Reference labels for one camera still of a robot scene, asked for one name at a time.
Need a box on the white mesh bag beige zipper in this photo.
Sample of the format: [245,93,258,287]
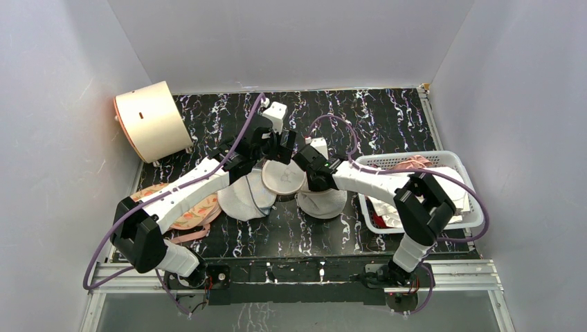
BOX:
[262,160,347,219]

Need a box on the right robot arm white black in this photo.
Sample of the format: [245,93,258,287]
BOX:
[292,145,457,286]

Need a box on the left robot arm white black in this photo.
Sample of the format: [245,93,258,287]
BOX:
[108,110,296,288]

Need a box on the white plastic laundry basket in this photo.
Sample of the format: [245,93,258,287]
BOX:
[356,151,483,234]

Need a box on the floral orange bra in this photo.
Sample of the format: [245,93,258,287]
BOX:
[143,192,222,244]

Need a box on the pink garment in basket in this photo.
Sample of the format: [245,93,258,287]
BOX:
[393,155,433,170]

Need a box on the cream cylindrical drum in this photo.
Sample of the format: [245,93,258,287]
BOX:
[114,81,192,163]

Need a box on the white cloth in basket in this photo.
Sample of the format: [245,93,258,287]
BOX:
[366,167,471,228]

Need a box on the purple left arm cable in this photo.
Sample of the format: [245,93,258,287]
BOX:
[82,92,269,316]

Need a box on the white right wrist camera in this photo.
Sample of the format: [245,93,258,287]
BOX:
[305,137,329,159]

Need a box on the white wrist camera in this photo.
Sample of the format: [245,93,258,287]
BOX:
[305,137,329,159]
[261,102,287,133]

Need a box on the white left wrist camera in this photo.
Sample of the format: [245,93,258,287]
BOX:
[261,102,287,133]

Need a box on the aluminium frame rail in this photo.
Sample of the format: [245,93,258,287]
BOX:
[81,257,514,331]

